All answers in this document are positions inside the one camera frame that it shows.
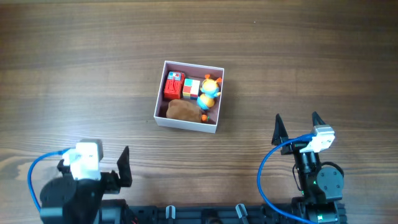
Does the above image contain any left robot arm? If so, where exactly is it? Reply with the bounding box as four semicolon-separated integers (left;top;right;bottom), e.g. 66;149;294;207
39;146;139;224

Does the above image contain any pink white open box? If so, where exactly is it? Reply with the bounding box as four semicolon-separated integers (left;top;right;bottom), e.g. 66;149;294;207
154;60;224;133

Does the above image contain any orange blue duck toy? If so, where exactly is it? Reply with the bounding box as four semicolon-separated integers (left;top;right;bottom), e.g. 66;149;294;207
197;74;223;110

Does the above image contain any left blue cable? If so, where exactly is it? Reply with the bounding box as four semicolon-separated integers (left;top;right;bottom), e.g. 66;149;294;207
27;148;72;213

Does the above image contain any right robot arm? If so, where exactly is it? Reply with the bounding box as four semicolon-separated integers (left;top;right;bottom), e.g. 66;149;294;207
271;112;347;223

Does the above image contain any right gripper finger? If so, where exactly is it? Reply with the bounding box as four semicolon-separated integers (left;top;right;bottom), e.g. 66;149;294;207
312;111;325;126
271;114;289;146

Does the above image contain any right blue cable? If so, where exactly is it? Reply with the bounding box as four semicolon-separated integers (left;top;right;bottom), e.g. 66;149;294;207
256;133;321;224

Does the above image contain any red toy car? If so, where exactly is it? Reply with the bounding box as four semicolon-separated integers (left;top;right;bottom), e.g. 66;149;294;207
164;71;185;100

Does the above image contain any multicolour puzzle cube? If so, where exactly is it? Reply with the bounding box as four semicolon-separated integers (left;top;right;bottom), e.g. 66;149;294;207
182;78;200;100

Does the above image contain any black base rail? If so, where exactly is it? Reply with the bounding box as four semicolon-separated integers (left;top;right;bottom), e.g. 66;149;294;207
99;203;346;224

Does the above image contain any blue cable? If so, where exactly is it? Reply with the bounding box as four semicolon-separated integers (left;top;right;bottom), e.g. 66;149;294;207
27;148;72;213
256;133;321;224

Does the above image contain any brown plush toy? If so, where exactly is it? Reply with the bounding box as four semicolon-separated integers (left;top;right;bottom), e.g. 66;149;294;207
166;100;209;123

